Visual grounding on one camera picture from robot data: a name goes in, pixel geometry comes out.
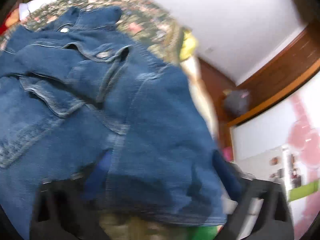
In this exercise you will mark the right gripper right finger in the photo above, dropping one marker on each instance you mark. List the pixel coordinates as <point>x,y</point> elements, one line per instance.
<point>274,220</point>

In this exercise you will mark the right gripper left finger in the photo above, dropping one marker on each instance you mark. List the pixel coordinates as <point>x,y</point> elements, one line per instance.
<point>62,205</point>

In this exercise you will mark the blue denim jacket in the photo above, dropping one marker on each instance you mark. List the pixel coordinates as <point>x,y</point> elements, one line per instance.
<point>77,89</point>

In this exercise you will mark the white wardrobe door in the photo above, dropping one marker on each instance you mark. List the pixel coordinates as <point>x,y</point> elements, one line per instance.
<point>282,145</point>

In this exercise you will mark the pink slipper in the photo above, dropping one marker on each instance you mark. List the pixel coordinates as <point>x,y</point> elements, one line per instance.
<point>228,153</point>

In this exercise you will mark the grey backpack on floor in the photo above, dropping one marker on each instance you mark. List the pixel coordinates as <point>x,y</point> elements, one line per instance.
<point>236,102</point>

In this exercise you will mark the beige mattress sheet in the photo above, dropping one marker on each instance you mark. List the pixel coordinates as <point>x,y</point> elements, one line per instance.
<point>200,96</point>

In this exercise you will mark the yellow blanket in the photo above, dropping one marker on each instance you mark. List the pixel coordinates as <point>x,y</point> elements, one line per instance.
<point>189,45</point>

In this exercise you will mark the white shirt on bed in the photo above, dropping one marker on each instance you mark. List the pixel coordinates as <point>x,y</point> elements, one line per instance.
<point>25,9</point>

